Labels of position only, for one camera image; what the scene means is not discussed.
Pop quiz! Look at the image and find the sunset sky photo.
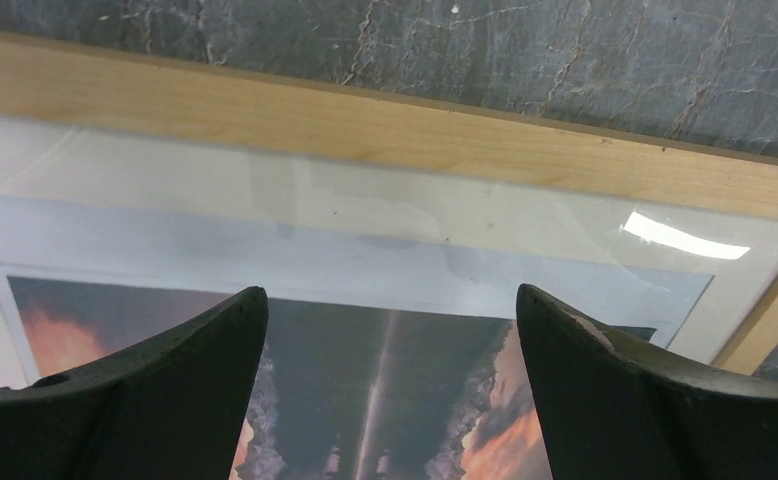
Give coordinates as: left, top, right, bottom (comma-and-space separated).
0, 197, 712, 479

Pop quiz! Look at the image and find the wooden picture frame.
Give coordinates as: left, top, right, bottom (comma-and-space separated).
0, 26, 778, 480

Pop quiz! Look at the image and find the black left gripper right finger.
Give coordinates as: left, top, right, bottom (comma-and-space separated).
516, 284, 778, 479

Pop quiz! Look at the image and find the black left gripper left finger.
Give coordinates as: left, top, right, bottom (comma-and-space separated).
0, 287, 269, 479

